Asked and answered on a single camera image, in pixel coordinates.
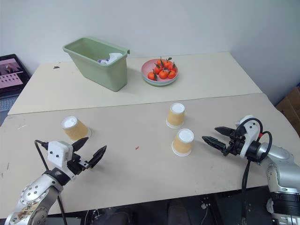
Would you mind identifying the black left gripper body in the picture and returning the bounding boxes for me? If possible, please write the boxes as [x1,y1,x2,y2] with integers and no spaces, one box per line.
[66,153,91,175]

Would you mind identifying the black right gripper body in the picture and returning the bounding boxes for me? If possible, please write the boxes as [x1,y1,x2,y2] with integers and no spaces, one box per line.
[222,129,247,158]

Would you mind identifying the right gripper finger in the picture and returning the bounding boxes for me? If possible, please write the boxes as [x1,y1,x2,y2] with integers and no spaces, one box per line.
[202,135,229,154]
[214,126,235,137]

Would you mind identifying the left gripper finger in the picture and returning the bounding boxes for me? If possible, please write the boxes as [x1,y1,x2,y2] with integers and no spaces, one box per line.
[71,137,89,156]
[88,145,108,169]

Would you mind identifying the brown ribbed paper cup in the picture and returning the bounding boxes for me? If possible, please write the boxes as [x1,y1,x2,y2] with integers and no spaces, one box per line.
[60,115,92,142]
[171,128,195,158]
[165,102,186,129]

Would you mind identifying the brown cardboard box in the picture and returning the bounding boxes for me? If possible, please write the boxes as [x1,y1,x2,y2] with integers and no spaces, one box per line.
[276,86,300,139]

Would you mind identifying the green plastic bin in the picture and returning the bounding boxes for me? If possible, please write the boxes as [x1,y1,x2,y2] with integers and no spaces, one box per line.
[62,37,130,92]

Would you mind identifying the pale green plate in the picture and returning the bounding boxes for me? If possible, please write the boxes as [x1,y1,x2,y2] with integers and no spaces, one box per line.
[142,74,180,87]

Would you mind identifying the crumpled white paper waste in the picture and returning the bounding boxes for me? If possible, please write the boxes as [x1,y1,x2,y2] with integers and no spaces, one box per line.
[97,52,124,65]

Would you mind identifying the open laptop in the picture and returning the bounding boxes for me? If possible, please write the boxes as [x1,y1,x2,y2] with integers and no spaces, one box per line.
[0,54,32,120]

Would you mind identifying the pink plate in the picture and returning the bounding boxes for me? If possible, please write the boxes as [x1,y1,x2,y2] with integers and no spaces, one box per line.
[141,59,180,83]

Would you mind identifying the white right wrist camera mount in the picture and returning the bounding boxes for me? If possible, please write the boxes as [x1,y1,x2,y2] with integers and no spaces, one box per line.
[235,115,262,158]

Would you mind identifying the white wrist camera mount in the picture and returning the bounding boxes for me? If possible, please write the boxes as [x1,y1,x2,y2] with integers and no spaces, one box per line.
[46,141,74,168]
[235,115,262,158]

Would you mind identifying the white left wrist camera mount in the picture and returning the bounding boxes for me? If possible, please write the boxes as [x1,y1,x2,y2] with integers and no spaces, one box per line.
[46,141,74,168]

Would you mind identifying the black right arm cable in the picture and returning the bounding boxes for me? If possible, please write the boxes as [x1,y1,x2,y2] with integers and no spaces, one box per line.
[235,118,273,225]

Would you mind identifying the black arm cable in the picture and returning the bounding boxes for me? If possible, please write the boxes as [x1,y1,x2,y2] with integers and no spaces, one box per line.
[34,140,69,225]
[235,118,273,225]

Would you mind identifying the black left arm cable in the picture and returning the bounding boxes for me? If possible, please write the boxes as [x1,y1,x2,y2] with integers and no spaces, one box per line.
[34,140,69,225]

